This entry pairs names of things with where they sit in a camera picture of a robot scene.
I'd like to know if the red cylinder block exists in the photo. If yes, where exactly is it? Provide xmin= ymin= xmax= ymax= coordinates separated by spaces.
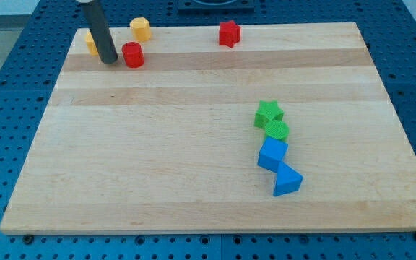
xmin=121 ymin=42 xmax=145 ymax=69

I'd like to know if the green star block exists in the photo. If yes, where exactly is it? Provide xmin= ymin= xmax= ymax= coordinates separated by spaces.
xmin=253 ymin=100 xmax=285 ymax=129

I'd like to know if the red star block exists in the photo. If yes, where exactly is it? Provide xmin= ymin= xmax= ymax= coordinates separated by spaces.
xmin=218 ymin=20 xmax=241 ymax=48

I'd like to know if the light wooden board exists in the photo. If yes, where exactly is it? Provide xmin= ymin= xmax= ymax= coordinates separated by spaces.
xmin=0 ymin=22 xmax=416 ymax=235

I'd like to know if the blue cube block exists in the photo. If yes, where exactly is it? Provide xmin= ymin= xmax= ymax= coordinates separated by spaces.
xmin=257 ymin=137 xmax=289 ymax=173

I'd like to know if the green cylinder block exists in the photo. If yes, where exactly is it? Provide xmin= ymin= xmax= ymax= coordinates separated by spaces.
xmin=264 ymin=120 xmax=290 ymax=142

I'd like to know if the blue triangular prism block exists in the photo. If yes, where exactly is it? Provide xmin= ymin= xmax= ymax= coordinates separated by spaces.
xmin=273 ymin=162 xmax=303 ymax=196

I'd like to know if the yellow hexagon block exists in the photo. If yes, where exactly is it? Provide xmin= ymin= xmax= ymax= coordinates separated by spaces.
xmin=130 ymin=17 xmax=152 ymax=42

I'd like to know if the yellow block behind rod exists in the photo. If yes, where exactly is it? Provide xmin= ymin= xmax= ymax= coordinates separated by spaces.
xmin=84 ymin=30 xmax=98 ymax=56

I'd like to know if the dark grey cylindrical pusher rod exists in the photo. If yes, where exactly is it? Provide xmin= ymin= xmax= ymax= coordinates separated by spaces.
xmin=77 ymin=0 xmax=118 ymax=64

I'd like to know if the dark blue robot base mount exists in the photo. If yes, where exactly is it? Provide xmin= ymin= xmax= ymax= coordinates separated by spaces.
xmin=176 ymin=0 xmax=255 ymax=12

